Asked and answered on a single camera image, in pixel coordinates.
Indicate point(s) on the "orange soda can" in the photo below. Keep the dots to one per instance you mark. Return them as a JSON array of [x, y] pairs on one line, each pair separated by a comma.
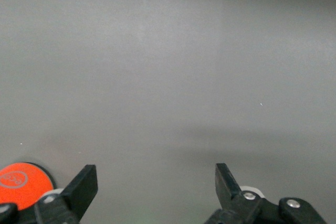
[[23, 182]]

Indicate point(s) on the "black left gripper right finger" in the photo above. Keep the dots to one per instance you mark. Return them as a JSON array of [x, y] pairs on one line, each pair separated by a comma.
[[227, 190]]

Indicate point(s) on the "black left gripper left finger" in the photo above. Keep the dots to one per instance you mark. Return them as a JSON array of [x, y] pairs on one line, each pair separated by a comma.
[[81, 190]]

